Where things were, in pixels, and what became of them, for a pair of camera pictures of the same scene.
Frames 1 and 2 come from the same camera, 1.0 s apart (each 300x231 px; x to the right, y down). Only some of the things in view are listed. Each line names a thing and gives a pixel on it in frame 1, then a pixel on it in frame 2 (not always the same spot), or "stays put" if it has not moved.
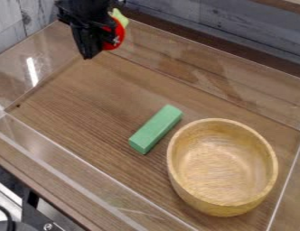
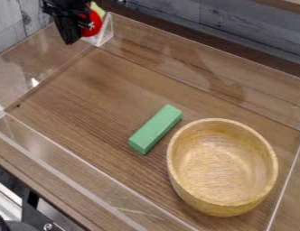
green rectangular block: (155, 129) stays put
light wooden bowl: (220, 167) stays put
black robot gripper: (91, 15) to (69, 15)
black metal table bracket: (40, 214) stays put
